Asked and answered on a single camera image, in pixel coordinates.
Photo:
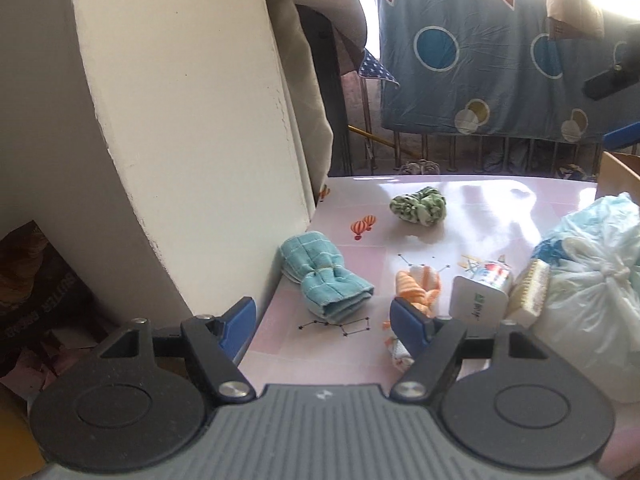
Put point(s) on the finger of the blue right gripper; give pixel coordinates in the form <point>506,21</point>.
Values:
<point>622,137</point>

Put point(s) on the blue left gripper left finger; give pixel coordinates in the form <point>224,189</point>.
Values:
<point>235,328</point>

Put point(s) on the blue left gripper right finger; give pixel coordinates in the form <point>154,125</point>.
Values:
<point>414,329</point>

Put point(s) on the orange striped cloth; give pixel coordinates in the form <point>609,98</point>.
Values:
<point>420,286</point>

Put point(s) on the teal checkered towel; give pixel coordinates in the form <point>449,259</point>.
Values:
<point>331,291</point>

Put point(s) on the red white snack packet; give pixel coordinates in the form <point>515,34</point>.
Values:
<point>401,358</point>

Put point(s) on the cardboard box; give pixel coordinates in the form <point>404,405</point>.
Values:
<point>619,173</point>

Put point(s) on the white small carton box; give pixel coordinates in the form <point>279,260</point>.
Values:
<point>480,299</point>

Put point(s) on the gold wrapped box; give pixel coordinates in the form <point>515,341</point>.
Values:
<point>528,294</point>

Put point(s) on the green tie-dye scrunchie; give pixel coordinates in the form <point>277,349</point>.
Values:
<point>426,207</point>

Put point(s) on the blue patterned hanging sheet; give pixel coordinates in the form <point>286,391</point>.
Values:
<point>465,67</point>

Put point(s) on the pair of slippers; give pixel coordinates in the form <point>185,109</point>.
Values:
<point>416,167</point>

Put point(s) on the white tied plastic bag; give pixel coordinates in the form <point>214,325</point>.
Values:
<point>591,313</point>

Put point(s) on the beige curtain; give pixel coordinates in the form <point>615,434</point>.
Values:
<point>318,42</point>

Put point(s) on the yellow broom handle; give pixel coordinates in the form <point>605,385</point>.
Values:
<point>395,146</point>

